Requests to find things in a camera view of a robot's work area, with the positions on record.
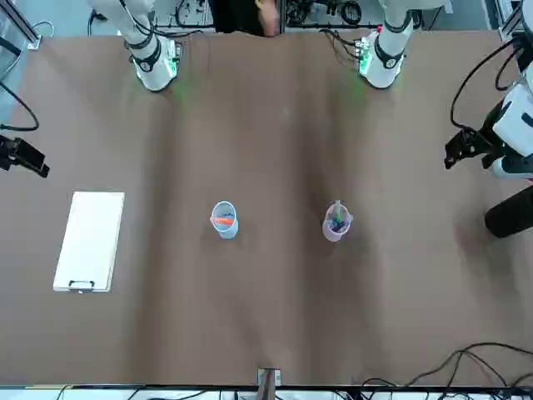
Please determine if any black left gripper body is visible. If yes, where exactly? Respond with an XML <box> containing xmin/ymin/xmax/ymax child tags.
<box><xmin>456</xmin><ymin>127</ymin><xmax>507</xmax><ymax>158</ymax></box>

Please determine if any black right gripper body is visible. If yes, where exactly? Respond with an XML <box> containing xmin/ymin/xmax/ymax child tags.
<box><xmin>0</xmin><ymin>136</ymin><xmax>22</xmax><ymax>172</ymax></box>

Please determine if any white clipboard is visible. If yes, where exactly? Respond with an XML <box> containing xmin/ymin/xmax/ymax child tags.
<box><xmin>52</xmin><ymin>191</ymin><xmax>126</xmax><ymax>294</ymax></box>

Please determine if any pink plastic cup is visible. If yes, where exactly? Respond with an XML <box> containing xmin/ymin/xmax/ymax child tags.
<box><xmin>322</xmin><ymin>202</ymin><xmax>355</xmax><ymax>243</ymax></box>

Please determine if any blue plastic cup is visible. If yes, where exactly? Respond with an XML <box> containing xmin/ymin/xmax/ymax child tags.
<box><xmin>209</xmin><ymin>200</ymin><xmax>241</xmax><ymax>242</ymax></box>

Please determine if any black vase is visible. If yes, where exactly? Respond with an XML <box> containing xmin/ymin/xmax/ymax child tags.
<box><xmin>484</xmin><ymin>191</ymin><xmax>533</xmax><ymax>239</ymax></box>

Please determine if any person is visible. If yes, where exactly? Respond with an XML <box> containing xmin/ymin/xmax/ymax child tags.
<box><xmin>211</xmin><ymin>0</ymin><xmax>281</xmax><ymax>38</ymax></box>

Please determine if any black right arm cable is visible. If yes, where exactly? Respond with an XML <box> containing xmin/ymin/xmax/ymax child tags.
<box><xmin>0</xmin><ymin>78</ymin><xmax>41</xmax><ymax>133</ymax></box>

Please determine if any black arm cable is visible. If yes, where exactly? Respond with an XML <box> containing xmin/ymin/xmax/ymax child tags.
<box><xmin>451</xmin><ymin>39</ymin><xmax>526</xmax><ymax>131</ymax></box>
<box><xmin>0</xmin><ymin>78</ymin><xmax>41</xmax><ymax>133</ymax></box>

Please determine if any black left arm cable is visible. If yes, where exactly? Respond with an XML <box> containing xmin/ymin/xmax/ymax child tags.
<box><xmin>451</xmin><ymin>39</ymin><xmax>526</xmax><ymax>131</ymax></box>

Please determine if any aluminium frame corner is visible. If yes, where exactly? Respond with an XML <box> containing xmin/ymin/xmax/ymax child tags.
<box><xmin>0</xmin><ymin>0</ymin><xmax>42</xmax><ymax>51</ymax></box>
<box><xmin>499</xmin><ymin>0</ymin><xmax>533</xmax><ymax>41</ymax></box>

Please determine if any aluminium post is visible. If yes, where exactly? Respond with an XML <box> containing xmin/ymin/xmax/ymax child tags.
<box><xmin>274</xmin><ymin>0</ymin><xmax>288</xmax><ymax>34</ymax></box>
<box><xmin>257</xmin><ymin>367</ymin><xmax>282</xmax><ymax>400</ymax></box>

